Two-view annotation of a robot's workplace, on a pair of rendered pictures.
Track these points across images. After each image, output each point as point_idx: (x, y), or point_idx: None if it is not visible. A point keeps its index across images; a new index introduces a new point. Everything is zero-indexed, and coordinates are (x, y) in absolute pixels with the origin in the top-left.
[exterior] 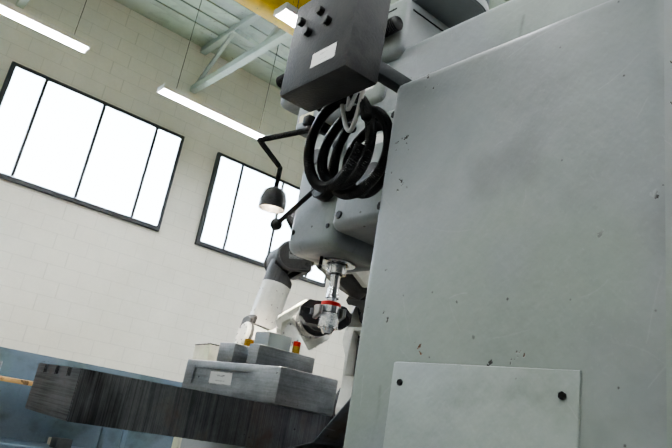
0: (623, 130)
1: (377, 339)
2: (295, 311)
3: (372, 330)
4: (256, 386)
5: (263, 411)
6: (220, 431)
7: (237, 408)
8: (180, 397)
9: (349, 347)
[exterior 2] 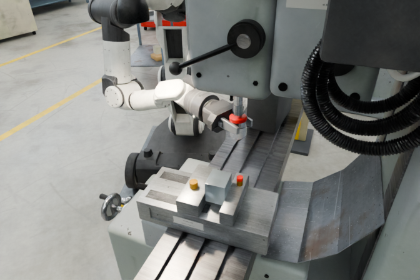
0: None
1: (415, 275)
2: (177, 97)
3: (409, 269)
4: (240, 241)
5: (252, 255)
6: None
7: (245, 275)
8: None
9: (164, 42)
